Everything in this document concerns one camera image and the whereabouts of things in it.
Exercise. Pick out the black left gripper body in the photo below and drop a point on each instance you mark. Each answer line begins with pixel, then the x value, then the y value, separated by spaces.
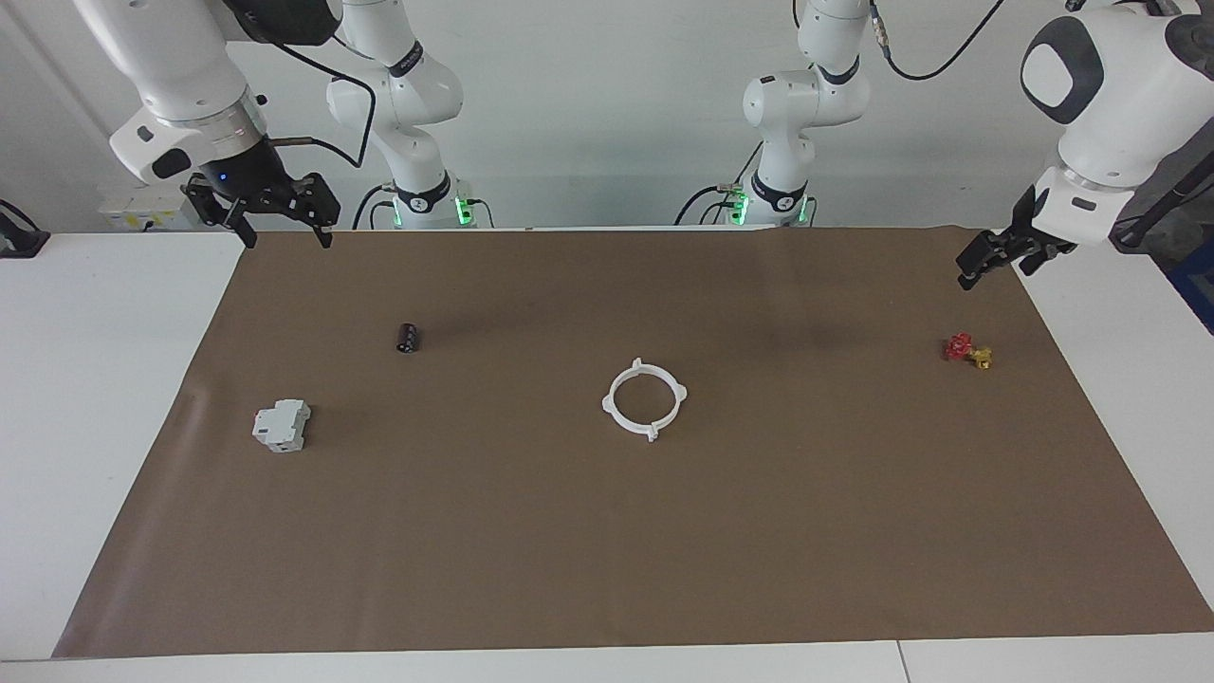
pixel 1029 237

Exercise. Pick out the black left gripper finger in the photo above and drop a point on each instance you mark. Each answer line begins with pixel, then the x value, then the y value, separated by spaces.
pixel 1036 258
pixel 977 258

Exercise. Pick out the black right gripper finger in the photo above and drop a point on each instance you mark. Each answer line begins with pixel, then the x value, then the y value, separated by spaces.
pixel 322 204
pixel 213 201

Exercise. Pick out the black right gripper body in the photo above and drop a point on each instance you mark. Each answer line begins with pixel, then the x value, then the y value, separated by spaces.
pixel 254 171

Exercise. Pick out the white half pipe clamp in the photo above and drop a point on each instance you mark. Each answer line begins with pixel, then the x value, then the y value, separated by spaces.
pixel 679 394
pixel 609 406

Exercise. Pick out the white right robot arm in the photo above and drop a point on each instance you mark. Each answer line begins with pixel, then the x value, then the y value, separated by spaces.
pixel 180 57

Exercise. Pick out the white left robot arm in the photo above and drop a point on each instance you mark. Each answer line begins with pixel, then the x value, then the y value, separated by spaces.
pixel 1119 95

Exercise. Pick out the black stand leg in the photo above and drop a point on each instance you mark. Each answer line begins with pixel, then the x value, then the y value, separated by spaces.
pixel 1133 234

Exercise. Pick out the black cylindrical capacitor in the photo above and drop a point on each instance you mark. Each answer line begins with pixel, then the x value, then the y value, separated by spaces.
pixel 408 339

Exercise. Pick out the blue crate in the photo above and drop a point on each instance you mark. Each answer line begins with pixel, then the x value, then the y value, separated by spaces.
pixel 1197 285

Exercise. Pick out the white circuit breaker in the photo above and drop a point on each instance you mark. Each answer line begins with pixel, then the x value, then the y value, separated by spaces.
pixel 282 427

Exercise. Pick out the brown paper mat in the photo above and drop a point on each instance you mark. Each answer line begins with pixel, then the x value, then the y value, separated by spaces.
pixel 474 550

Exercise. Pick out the black clamp mount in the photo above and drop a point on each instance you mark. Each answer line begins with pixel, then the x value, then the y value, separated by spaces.
pixel 24 245

